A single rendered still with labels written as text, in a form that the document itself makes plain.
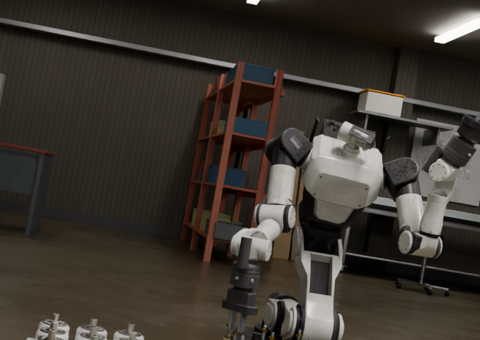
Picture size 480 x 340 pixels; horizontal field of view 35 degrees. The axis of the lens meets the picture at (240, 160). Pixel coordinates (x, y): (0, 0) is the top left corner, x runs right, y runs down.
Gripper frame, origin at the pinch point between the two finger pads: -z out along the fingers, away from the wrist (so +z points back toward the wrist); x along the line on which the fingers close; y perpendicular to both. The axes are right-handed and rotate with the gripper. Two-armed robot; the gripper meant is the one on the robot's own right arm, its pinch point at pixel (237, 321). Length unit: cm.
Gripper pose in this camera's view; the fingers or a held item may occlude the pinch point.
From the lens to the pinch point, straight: 243.0
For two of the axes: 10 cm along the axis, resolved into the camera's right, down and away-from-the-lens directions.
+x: -8.2, -1.2, 5.6
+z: 1.7, -9.8, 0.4
